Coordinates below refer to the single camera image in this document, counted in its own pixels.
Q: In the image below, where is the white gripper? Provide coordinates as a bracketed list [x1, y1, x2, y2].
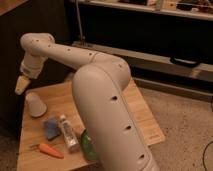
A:
[15, 56, 45, 95]

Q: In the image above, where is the white ceramic cup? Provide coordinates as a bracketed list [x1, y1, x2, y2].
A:
[26, 92, 47, 118]

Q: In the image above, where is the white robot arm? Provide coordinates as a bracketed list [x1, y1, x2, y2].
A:
[15, 33, 160, 171]

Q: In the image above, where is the orange carrot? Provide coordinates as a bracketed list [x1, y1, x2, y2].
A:
[30, 143, 64, 159]

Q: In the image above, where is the white tube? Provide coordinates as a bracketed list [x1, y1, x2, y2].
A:
[59, 115, 79, 151]

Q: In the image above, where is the green bowl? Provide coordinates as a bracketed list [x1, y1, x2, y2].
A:
[80, 130, 99, 162]

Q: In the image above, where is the metal pole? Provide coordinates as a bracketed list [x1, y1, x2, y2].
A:
[75, 0, 85, 45]

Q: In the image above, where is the black handle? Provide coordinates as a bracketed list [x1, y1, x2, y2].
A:
[170, 57, 201, 68]

